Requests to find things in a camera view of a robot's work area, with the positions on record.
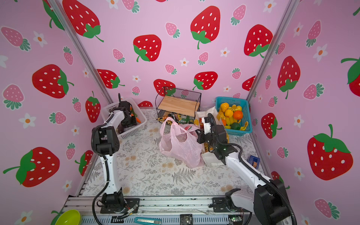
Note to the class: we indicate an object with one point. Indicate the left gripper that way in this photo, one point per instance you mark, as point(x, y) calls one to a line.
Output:
point(134, 122)

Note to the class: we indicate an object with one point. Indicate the blue box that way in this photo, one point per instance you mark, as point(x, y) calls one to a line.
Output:
point(254, 161)

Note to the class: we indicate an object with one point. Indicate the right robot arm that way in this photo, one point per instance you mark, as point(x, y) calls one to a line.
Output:
point(270, 202)

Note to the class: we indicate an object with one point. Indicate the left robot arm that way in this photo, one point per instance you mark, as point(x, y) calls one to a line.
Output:
point(105, 143)

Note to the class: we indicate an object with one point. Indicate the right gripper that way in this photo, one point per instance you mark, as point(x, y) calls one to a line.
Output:
point(201, 135)

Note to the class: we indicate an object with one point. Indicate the white canvas tote bag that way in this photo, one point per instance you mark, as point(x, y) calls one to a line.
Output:
point(212, 156)

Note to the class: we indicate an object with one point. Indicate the black wire wooden shelf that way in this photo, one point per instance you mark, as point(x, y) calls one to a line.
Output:
point(179, 104)

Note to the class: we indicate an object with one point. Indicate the toy avocado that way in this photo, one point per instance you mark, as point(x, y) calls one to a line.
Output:
point(235, 126)

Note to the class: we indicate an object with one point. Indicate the pink plastic grocery bag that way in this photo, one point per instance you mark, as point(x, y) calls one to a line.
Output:
point(179, 141)

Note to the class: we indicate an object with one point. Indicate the teal plastic basket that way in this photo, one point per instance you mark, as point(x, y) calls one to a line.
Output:
point(223, 103)

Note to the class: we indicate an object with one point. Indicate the toy yellow lemon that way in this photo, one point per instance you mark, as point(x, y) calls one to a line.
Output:
point(228, 113)

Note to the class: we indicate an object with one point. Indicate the toy orange fruit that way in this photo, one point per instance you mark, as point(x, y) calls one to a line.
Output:
point(238, 115)

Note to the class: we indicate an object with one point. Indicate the green plastic bowl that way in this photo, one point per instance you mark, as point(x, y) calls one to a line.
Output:
point(70, 217)

